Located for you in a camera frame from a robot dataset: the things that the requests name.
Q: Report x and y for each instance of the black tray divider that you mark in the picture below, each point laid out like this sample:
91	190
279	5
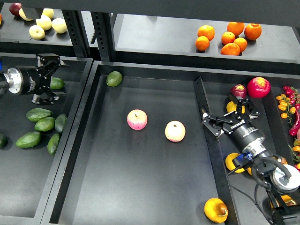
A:
218	166

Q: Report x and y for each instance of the pink red apple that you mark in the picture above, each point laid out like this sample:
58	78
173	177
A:
137	119

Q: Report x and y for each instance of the black shelf upright post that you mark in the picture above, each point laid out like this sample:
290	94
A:
103	30

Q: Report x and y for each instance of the green avocado lower cluster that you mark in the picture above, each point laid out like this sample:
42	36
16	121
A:
30	139

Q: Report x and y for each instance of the pale yellow pear behind tag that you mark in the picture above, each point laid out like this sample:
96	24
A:
23	16

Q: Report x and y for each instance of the orange front of group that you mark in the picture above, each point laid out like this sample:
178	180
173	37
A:
230	49

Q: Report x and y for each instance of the red chili pepper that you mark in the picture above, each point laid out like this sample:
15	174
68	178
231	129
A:
294	129

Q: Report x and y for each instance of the small orange right centre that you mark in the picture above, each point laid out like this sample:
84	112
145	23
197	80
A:
242	43

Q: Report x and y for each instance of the pale yellow pear centre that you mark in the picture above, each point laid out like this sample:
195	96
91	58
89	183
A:
44	22

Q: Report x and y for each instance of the dark avocado at left edge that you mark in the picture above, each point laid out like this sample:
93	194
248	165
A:
3	140

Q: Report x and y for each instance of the green avocado upper left tray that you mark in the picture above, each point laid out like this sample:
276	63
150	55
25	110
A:
57	83

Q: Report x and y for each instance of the cherry tomato vine bunch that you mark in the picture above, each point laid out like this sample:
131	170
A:
288	103

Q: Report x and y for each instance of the orange top right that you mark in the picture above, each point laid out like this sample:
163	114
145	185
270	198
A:
253	31

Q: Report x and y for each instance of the pale yellow pear front left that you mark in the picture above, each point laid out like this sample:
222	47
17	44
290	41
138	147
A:
36	32

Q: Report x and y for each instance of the yellow pear with brown tip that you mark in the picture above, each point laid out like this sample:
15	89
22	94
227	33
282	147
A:
282	160

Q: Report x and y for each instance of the small orange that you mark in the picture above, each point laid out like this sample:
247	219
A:
242	43
228	37

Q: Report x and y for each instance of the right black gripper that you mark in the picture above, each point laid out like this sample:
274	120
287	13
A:
243	134

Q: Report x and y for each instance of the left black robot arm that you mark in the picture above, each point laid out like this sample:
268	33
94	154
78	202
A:
4	84

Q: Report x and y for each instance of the green avocado at tray corner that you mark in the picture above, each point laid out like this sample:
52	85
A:
114	79

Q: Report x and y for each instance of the yellow pink apple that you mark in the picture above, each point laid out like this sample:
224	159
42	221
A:
175	131

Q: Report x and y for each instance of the dark green avocado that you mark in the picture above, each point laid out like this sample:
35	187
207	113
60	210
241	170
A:
53	144

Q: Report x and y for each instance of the dark avocado at tray wall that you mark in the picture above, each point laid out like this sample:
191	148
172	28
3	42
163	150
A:
60	122

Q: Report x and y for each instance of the dark red apple on shelf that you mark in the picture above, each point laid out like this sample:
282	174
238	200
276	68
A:
14	9

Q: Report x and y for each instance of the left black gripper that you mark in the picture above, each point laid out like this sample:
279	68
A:
31	80

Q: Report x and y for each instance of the black centre tray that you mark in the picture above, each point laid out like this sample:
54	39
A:
121	176

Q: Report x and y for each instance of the large red apple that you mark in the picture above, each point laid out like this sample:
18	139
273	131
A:
258	87

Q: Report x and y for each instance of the pale yellow pear right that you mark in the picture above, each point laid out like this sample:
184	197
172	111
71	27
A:
59	25

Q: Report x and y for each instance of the yellow pear by divider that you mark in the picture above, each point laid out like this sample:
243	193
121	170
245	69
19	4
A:
229	161

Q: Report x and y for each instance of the pale yellow pear back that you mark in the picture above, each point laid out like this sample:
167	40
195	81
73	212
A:
49	12

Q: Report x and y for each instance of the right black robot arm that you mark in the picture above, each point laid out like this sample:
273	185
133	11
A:
267	168

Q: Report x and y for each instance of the green avocado middle of cluster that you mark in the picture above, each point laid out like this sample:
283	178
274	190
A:
45	124

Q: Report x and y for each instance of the orange top centre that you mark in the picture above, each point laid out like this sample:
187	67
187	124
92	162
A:
236	28

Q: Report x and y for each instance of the orange lower left of group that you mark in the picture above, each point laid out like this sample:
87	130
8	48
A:
202	43

